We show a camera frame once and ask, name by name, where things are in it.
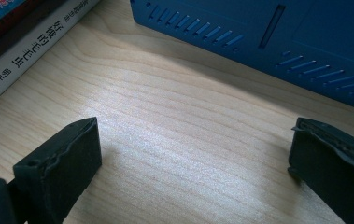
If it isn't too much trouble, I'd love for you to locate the blue plastic file rack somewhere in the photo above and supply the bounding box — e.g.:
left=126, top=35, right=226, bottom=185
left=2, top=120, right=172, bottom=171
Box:
left=130, top=0, right=354, bottom=115

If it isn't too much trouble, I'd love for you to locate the white book with green leaf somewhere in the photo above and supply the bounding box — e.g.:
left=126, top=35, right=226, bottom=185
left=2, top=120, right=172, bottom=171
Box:
left=0, top=0, right=102, bottom=116

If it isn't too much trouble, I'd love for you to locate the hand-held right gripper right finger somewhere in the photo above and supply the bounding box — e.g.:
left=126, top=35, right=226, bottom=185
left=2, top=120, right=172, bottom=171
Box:
left=287, top=117, right=354, bottom=224

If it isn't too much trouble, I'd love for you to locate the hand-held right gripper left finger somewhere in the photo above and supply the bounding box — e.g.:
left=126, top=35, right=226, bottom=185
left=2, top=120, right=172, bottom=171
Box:
left=12, top=117, right=103, bottom=224

